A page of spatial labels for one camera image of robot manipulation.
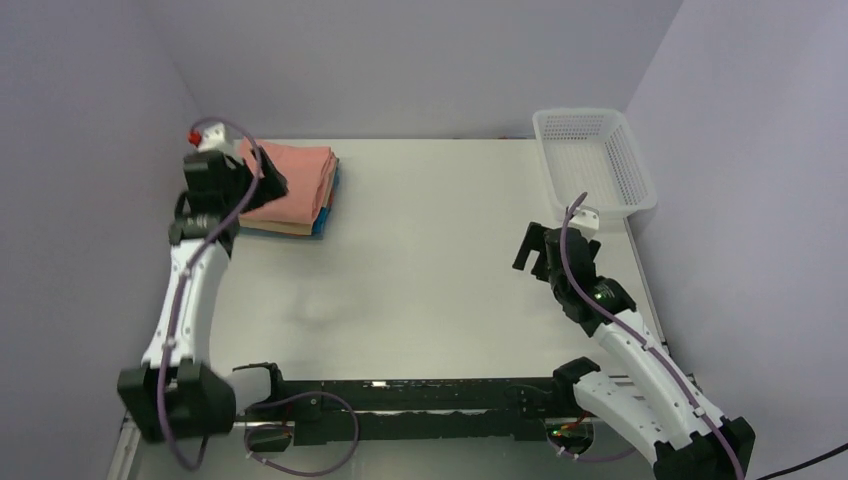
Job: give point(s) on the pink t shirt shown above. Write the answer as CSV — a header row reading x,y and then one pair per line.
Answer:
x,y
307,171

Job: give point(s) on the white plastic basket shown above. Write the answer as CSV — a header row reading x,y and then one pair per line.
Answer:
x,y
592,151

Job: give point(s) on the blue folded t shirt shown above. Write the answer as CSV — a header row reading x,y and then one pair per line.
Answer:
x,y
320,222

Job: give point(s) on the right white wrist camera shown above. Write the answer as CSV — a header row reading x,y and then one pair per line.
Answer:
x,y
585,220

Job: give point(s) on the beige folded t shirt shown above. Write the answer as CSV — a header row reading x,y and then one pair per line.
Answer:
x,y
252,221

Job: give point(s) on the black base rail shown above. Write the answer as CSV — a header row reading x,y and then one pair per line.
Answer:
x,y
317,412

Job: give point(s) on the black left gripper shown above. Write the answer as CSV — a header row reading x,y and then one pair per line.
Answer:
x,y
271,185

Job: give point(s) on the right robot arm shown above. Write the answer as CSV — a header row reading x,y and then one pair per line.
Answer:
x,y
670,422

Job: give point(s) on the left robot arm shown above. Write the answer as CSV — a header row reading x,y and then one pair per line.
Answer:
x,y
174,394

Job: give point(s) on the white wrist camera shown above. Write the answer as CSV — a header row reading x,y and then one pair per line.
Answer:
x,y
213,138
585,220

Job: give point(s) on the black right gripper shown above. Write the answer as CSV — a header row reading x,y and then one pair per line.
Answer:
x,y
535,240

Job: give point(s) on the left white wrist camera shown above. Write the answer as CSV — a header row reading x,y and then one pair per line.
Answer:
x,y
213,138

